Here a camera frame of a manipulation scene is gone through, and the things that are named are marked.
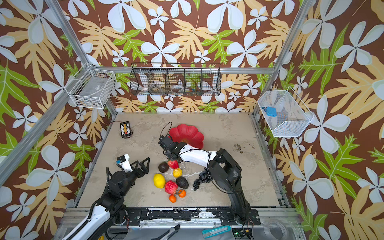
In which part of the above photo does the red fake strawberry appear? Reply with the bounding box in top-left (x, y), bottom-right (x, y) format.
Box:
top-left (167, 160), bottom-right (179, 169)

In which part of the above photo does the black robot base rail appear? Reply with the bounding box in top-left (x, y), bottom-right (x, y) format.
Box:
top-left (126, 207), bottom-right (261, 226)

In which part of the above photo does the white wire basket left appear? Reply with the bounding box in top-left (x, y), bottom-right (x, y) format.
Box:
top-left (65, 64), bottom-right (117, 109)

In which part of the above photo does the red flower-shaped fruit bowl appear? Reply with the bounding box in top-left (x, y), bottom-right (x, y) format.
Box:
top-left (169, 124), bottom-right (205, 149)

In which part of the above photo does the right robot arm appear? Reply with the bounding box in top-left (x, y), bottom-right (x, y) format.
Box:
top-left (158, 135), bottom-right (251, 224)

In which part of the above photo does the red fake pomegranate piece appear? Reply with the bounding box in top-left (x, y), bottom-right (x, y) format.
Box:
top-left (165, 181), bottom-right (179, 195)

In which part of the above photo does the black wire basket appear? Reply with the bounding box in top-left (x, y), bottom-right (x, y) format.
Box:
top-left (128, 63), bottom-right (222, 96)

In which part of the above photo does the black charger board with connectors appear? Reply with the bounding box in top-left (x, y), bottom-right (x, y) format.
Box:
top-left (120, 121), bottom-right (133, 139)

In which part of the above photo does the aluminium corner frame post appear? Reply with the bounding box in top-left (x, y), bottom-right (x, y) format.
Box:
top-left (46, 1), bottom-right (117, 116)

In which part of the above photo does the orange mandarin left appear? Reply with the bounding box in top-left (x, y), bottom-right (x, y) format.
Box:
top-left (169, 195), bottom-right (177, 203)

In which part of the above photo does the yellow fake lemon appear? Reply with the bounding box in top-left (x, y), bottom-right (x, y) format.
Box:
top-left (153, 174), bottom-right (166, 189)

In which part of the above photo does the dark purple passion fruit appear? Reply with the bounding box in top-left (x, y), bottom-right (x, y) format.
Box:
top-left (158, 162), bottom-right (169, 173)

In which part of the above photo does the small orange-yellow fruit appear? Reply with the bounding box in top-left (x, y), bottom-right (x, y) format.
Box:
top-left (173, 168), bottom-right (183, 178)

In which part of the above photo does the white mesh basket right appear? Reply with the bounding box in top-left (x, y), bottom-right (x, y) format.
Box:
top-left (258, 87), bottom-right (315, 138)

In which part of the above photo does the orange mandarin right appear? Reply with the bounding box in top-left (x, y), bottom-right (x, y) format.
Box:
top-left (178, 190), bottom-right (186, 198)

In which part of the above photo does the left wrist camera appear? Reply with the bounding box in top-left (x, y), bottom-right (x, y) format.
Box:
top-left (116, 154), bottom-right (133, 173)

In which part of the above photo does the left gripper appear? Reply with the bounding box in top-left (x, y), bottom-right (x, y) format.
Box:
top-left (120, 157), bottom-right (149, 198)

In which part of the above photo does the orange mandarin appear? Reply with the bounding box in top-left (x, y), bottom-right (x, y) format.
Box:
top-left (169, 195), bottom-right (177, 203)
top-left (178, 190), bottom-right (186, 198)

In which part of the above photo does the teal box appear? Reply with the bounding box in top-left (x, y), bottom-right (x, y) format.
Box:
top-left (202, 226), bottom-right (232, 239)

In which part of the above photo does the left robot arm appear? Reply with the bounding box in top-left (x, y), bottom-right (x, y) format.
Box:
top-left (63, 158), bottom-right (150, 240)

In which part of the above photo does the black fake grape bunch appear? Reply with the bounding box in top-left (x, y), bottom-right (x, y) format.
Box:
top-left (193, 168), bottom-right (212, 191)

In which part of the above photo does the blue object in basket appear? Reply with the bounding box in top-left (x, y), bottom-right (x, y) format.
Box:
top-left (264, 107), bottom-right (277, 117)

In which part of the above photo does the dark fake avocado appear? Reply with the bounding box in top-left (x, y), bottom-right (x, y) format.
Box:
top-left (176, 176), bottom-right (189, 189)

